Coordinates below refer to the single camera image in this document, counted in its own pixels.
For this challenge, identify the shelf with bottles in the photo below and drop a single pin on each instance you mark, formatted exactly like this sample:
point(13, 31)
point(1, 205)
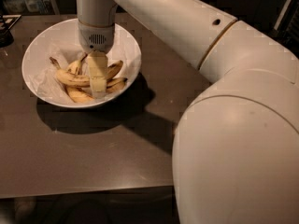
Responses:
point(29, 7)

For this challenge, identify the left rear banana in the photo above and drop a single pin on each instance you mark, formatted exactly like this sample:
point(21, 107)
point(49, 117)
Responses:
point(77, 95)

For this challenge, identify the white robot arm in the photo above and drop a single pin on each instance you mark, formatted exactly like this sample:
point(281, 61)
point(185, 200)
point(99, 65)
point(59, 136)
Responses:
point(235, 156)

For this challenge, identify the white bowl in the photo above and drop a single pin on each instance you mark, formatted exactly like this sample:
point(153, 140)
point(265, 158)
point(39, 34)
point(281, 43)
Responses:
point(46, 47)

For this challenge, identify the small right banana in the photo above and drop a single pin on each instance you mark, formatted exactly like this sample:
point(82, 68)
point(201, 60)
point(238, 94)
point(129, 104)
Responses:
point(116, 84)

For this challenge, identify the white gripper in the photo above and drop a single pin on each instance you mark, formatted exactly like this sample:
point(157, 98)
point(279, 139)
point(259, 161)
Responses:
point(95, 38)

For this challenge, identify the black object at left edge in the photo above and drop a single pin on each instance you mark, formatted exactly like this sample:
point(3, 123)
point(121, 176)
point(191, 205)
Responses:
point(6, 23)

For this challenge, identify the large front banana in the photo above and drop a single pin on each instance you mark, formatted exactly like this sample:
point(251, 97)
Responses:
point(83, 81)

